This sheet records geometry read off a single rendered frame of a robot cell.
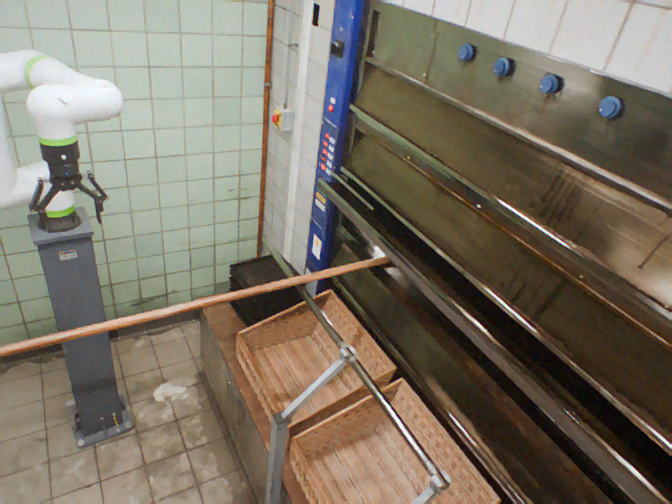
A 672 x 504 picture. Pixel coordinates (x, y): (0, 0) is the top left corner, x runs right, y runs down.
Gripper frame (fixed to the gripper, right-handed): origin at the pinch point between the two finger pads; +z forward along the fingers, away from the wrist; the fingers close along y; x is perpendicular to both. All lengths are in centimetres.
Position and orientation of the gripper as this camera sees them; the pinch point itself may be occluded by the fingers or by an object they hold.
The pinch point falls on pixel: (74, 223)
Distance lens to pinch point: 164.9
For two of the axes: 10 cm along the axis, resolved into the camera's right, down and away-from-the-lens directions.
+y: -8.2, 2.2, -5.2
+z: -1.3, 8.2, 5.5
